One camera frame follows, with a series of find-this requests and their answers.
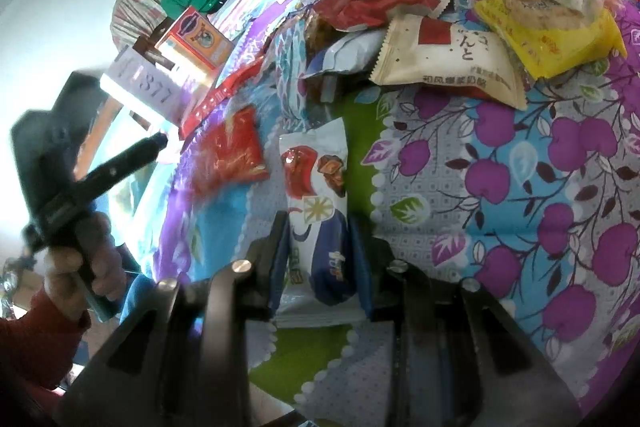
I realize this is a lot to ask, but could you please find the white blue red snack packet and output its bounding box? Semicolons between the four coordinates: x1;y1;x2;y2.
276;118;363;329

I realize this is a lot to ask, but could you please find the operator red sleeve forearm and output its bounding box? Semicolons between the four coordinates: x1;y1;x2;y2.
1;289;91;390

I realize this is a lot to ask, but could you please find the operator left hand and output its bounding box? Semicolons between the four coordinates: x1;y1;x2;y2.
43;212;127;322

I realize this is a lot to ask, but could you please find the white tall box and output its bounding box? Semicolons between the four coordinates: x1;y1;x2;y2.
100;46;191;127

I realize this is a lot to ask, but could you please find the long red snack bar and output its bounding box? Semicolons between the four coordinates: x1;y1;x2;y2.
179;55;265;140

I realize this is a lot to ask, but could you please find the colourful floral bed sheet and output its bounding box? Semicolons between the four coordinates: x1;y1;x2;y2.
127;0;639;426

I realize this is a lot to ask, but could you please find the red orange cookie box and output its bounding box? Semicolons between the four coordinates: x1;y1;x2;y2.
155;6;233;72

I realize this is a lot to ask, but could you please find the bright red small snack packet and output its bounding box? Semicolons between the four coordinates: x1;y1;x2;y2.
186;105;269;200

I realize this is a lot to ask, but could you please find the beige red label snack packet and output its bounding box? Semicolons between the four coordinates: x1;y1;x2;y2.
370;14;527;110

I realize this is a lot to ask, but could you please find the yellow snack packet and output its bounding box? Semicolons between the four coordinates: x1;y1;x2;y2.
474;0;627;80

